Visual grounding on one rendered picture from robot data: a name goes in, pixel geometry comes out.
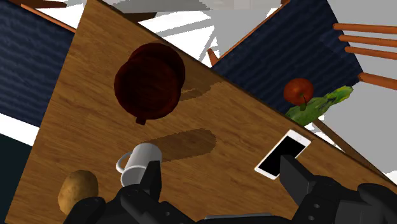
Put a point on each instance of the brown potato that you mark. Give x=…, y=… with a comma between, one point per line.
x=77, y=189

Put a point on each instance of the red apple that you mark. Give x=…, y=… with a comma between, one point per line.
x=298, y=90

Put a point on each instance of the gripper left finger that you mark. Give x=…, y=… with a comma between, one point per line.
x=149, y=198

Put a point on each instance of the white mug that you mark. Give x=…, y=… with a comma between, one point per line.
x=139, y=163

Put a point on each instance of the wooden table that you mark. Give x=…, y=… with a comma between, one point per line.
x=217, y=130

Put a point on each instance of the wooden chair dark blue seat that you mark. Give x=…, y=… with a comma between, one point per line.
x=28, y=59
x=291, y=49

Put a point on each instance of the green leafy vegetable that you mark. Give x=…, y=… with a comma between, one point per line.
x=316, y=107

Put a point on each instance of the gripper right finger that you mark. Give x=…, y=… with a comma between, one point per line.
x=325, y=198

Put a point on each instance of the white smartphone black screen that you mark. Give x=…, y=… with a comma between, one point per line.
x=287, y=152

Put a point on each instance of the dark red round pot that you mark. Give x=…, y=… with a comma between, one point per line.
x=149, y=82

